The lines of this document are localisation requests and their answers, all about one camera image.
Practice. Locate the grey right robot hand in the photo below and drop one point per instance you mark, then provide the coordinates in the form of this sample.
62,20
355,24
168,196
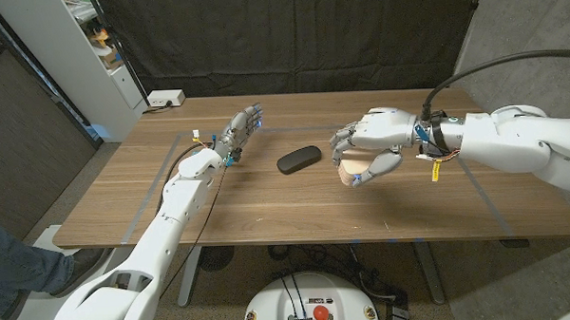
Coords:
388,128

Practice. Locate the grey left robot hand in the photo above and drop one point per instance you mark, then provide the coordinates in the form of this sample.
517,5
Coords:
236,133

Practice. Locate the pink square jewelry box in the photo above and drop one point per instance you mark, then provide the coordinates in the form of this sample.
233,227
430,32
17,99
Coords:
354,166

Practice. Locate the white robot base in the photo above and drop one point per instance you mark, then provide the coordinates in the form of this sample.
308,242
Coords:
271,303

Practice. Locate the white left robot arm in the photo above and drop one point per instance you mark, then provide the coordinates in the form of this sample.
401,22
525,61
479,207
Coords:
177,206

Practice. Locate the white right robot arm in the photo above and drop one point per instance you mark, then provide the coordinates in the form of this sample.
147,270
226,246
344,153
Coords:
512,138

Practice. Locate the black glasses case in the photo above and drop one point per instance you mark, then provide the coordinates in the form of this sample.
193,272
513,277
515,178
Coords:
299,159

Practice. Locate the small cardboard box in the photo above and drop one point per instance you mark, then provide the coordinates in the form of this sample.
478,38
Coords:
111,58

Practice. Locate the grey tape outline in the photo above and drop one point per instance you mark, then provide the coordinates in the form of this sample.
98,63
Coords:
303,129

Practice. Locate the white power strip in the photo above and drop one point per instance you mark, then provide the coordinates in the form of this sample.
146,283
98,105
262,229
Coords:
166,97

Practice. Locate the black backdrop curtain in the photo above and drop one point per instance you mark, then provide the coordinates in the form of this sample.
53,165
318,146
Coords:
285,36

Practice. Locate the black stand pole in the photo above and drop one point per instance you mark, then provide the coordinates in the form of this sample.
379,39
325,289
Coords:
123,56

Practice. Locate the grey table leg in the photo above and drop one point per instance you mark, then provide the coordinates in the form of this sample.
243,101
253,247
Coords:
432,278
189,277

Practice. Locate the yellow toy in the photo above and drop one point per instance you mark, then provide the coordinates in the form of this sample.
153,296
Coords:
100,38

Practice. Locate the black power adapter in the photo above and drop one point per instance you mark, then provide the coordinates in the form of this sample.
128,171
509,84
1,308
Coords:
398,313

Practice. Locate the white shelf unit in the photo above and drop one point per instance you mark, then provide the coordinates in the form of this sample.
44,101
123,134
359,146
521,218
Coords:
63,58

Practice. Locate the red emergency stop button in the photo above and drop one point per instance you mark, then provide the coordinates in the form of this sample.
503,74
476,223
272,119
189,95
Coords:
321,313

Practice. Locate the dark grey shoe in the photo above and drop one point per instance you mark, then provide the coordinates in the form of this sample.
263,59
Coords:
79,269

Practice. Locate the white floor platform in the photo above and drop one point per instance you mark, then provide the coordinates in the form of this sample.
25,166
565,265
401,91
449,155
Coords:
57,310

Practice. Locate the person's leg in jeans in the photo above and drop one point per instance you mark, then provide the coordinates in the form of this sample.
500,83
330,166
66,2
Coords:
13,264

